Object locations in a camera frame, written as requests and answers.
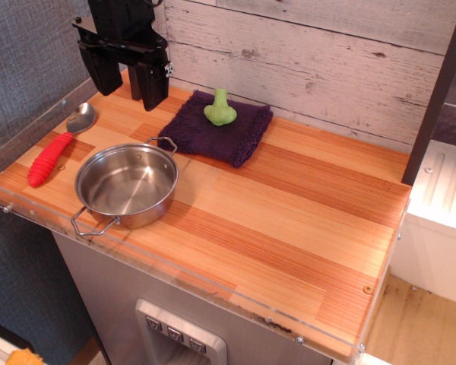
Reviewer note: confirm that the dark vertical post right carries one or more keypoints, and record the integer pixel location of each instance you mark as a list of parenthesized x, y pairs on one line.
[(436, 102)]

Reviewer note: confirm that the clear acrylic table guard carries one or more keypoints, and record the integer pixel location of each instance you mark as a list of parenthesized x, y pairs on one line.
[(305, 262)]

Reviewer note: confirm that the stainless steel pot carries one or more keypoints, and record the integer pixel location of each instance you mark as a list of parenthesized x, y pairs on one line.
[(127, 186)]

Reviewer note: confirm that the yellow object bottom left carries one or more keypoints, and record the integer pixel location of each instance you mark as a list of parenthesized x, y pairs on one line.
[(23, 357)]

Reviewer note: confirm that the grey toy fridge cabinet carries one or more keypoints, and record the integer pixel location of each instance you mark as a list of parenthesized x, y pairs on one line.
[(143, 318)]

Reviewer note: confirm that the white toy sink counter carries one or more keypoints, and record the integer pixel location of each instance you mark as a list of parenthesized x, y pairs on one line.
[(425, 252)]

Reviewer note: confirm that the green toy vegetable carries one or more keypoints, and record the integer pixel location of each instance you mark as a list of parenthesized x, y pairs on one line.
[(219, 113)]

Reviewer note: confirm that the purple folded cloth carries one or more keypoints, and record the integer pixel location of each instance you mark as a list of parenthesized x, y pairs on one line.
[(233, 143)]

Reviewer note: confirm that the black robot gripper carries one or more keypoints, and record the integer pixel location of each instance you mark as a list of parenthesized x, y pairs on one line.
[(122, 32)]

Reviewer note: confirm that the red handled metal spoon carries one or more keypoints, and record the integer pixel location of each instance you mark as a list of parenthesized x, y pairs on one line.
[(81, 119)]

